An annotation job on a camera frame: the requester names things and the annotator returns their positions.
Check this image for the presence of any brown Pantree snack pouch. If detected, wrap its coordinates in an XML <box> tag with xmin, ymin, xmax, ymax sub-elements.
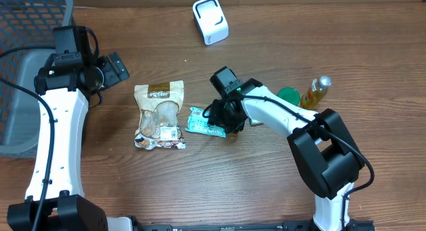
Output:
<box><xmin>134</xmin><ymin>81</ymin><xmax>186</xmax><ymax>150</ymax></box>

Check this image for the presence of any green lidded cup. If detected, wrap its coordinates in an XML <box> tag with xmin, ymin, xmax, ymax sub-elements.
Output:
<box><xmin>277</xmin><ymin>87</ymin><xmax>300</xmax><ymax>106</ymax></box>

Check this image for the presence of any teal tissue pack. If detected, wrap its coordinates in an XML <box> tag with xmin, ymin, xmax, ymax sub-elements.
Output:
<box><xmin>249</xmin><ymin>118</ymin><xmax>263</xmax><ymax>126</ymax></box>

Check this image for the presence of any yellow oil bottle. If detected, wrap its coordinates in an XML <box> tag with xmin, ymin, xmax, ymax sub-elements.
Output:
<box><xmin>300</xmin><ymin>76</ymin><xmax>332</xmax><ymax>110</ymax></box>

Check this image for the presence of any teal snack bar wrapper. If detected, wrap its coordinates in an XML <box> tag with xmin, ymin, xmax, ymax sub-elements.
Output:
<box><xmin>185</xmin><ymin>107</ymin><xmax>226</xmax><ymax>138</ymax></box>

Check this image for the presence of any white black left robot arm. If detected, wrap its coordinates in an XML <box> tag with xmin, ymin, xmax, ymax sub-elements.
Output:
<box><xmin>7</xmin><ymin>53</ymin><xmax>136</xmax><ymax>230</ymax></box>

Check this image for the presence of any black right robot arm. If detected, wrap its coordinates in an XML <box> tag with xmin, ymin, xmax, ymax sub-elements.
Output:
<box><xmin>203</xmin><ymin>77</ymin><xmax>373</xmax><ymax>230</ymax></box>

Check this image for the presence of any grey plastic mesh basket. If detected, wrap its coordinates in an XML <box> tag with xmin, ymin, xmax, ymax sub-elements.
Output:
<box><xmin>1</xmin><ymin>0</ymin><xmax>74</xmax><ymax>158</ymax></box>

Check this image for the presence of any white barcode scanner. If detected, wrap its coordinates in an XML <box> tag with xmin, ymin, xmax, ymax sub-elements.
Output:
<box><xmin>192</xmin><ymin>0</ymin><xmax>229</xmax><ymax>46</ymax></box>

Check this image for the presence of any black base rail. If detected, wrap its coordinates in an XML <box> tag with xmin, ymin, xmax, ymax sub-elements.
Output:
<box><xmin>132</xmin><ymin>219</ymin><xmax>377</xmax><ymax>231</ymax></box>

